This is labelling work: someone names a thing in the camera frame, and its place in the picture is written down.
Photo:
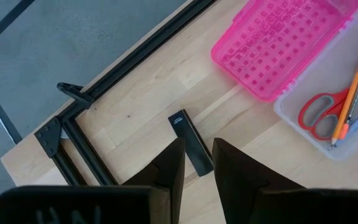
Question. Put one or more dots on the orange pencil pink eraser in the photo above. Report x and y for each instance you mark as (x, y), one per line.
(351, 93)

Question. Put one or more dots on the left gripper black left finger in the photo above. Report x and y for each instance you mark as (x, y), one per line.
(169, 168)

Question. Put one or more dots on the black aluminium table frame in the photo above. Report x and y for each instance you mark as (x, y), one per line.
(135, 53)

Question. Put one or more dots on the dark pen orange cap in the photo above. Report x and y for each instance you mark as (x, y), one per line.
(344, 132)

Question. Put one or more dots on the black corner clamp lever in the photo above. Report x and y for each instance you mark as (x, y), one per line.
(73, 91)

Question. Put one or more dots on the clear pencil box pink lid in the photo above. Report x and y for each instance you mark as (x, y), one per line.
(275, 46)

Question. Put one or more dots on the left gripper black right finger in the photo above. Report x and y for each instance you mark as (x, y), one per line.
(238, 174)

